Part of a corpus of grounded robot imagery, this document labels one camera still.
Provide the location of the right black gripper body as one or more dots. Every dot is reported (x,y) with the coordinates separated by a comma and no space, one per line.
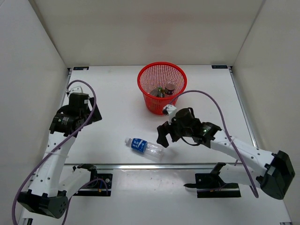
(177,131)

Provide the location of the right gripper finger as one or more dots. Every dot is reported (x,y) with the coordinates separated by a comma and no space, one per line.
(164,129)
(162,140)

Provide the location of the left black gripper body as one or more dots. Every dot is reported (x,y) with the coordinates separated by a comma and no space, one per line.
(85,116)

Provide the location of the clear bottle blue label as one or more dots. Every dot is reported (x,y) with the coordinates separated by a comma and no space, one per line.
(146,149)

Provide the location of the green plastic bottle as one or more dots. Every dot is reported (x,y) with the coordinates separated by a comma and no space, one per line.
(160,92)

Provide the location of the clear bottle green label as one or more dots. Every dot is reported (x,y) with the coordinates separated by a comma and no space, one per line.
(150,89)

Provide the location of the small bottle black label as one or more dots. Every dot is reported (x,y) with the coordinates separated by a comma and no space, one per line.
(170,86)

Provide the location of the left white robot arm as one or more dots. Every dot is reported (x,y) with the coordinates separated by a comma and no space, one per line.
(47,195)

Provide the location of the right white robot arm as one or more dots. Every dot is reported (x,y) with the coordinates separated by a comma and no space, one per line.
(271,172)

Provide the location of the red mesh plastic bin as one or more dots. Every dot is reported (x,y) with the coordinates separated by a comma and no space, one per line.
(157,74)

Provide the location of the left table corner label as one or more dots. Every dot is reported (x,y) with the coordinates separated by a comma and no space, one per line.
(80,68)

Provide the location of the table corner label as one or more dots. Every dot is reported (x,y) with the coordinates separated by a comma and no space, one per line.
(80,68)
(219,67)

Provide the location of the right table corner label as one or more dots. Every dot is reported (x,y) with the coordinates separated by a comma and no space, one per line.
(219,67)

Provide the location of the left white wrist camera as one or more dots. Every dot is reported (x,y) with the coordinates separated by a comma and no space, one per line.
(76,89)

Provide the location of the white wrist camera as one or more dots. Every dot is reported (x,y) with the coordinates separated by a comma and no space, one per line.
(76,89)
(170,111)

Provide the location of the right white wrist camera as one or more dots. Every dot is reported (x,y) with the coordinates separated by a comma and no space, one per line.
(170,111)

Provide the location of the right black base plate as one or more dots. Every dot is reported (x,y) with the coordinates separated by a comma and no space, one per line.
(210,185)

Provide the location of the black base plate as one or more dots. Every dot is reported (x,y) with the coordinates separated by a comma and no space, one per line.
(100,188)
(210,185)

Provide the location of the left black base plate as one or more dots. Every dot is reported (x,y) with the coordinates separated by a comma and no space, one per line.
(100,188)

